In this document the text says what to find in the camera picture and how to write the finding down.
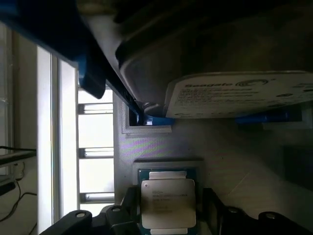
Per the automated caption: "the grey parts rack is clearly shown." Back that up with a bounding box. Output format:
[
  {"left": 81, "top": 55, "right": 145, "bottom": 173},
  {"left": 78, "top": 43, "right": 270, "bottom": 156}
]
[{"left": 112, "top": 95, "right": 313, "bottom": 235}]

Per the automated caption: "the Seagate hard disk drive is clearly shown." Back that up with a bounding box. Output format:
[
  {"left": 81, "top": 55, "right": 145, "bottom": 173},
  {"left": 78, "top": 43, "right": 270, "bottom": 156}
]
[{"left": 165, "top": 70, "right": 313, "bottom": 119}]

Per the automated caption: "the black cable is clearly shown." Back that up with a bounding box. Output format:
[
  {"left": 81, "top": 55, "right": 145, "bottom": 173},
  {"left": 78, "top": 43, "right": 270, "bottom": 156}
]
[{"left": 0, "top": 180, "right": 37, "bottom": 221}]

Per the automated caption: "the blue plastic disk bracket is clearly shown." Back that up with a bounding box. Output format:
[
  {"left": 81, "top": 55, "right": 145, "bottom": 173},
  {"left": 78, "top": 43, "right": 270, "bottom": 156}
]
[{"left": 128, "top": 100, "right": 177, "bottom": 127}]

